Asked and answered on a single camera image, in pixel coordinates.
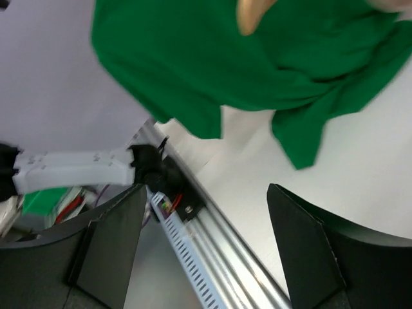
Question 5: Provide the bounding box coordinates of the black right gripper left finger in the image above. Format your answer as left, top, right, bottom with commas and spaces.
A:
1, 185, 147, 308

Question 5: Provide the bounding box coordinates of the white slotted cable duct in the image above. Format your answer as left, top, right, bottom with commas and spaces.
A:
149, 192, 230, 308

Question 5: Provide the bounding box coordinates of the green t shirt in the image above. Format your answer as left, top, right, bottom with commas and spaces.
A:
91, 1, 411, 169

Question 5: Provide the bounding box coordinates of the wooden hanger with metal hook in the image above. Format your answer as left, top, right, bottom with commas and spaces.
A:
236, 0, 277, 35

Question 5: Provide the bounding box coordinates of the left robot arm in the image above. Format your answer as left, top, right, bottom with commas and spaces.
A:
1, 144, 183, 201

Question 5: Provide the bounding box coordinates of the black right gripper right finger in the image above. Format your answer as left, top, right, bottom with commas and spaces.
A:
267, 184, 411, 308

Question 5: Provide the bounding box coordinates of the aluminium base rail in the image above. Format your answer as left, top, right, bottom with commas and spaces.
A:
131, 118, 294, 309

